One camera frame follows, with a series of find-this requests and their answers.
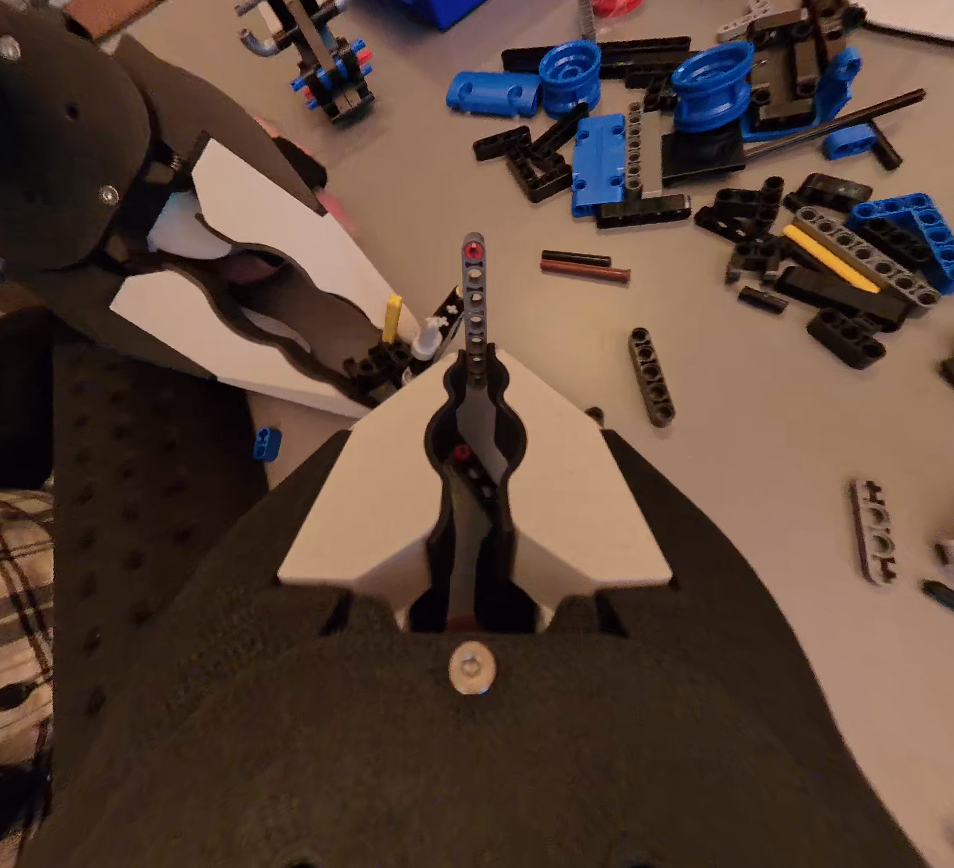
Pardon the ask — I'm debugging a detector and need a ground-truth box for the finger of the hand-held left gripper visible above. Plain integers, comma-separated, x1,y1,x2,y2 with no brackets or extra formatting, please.
110,268,377,420
188,134,423,349

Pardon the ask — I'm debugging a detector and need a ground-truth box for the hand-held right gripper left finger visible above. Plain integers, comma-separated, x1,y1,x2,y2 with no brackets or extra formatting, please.
277,351,463,632

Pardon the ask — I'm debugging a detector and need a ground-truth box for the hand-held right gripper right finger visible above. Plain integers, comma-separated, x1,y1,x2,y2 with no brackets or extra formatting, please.
477,348,675,632

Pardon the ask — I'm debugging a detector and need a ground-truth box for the black toy brick assembly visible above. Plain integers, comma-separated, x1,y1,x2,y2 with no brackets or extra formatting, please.
341,283,499,511

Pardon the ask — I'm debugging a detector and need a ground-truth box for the grey thin toy beam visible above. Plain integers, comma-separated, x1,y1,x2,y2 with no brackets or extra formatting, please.
456,232,509,485

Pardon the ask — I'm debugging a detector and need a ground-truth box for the person's left hand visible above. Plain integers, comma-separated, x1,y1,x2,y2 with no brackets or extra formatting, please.
253,114,365,241

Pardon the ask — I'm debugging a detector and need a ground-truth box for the short black toy beam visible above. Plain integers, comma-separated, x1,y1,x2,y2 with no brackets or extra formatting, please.
628,327,675,428

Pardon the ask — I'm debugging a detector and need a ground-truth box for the black and blue brick assembly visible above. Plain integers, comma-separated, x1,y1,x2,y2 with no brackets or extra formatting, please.
237,0,376,127

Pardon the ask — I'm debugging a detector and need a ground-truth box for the black dimpled mat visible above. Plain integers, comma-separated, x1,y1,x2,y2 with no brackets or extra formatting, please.
0,309,269,772

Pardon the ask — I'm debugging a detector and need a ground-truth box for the blue curved toy panel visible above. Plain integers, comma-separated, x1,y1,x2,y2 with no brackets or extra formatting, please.
446,71,544,118

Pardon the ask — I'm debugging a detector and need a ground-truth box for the short grey toy beam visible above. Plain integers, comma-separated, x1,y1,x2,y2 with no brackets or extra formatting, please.
850,480,899,586

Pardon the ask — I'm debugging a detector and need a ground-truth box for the black studded toy beam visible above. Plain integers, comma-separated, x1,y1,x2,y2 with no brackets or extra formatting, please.
596,193,693,228

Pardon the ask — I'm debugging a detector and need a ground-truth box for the blue flat toy panel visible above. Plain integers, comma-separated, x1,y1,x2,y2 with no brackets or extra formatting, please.
571,114,627,217

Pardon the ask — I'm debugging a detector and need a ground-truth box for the blue toy wheel hub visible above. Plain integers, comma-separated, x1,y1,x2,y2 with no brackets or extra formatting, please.
538,39,603,120
671,41,755,133

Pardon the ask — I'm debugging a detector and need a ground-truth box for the pile of black toy beams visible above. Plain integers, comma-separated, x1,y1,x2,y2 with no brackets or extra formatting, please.
695,175,954,371

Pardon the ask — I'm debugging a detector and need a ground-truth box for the grey studded toy beam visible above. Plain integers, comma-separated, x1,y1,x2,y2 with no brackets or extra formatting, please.
625,102,664,202

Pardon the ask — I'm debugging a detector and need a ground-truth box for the yellow toy axle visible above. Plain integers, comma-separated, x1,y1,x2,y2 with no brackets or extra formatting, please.
783,223,880,294

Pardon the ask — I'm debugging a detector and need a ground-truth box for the long black toy beam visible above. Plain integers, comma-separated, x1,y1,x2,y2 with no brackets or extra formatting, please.
501,37,692,80

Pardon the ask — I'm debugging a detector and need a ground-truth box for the blue angled toy beam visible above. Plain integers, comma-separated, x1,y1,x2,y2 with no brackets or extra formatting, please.
847,193,954,295

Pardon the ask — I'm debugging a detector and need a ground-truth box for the blue axle connector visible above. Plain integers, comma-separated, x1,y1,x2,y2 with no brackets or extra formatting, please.
822,124,876,161

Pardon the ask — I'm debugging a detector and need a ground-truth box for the grey T-shaped connector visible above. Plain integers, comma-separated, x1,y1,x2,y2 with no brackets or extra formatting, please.
717,0,774,42

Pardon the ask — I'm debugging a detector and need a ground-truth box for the thin black toy axle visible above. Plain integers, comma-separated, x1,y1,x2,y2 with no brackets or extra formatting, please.
744,89,927,157

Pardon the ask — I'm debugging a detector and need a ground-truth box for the black angled toy frame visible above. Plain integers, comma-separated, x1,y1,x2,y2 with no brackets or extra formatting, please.
473,102,590,204

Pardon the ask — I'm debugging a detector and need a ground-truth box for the black and blue frame assembly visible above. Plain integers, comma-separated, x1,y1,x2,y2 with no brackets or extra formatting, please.
745,0,866,142

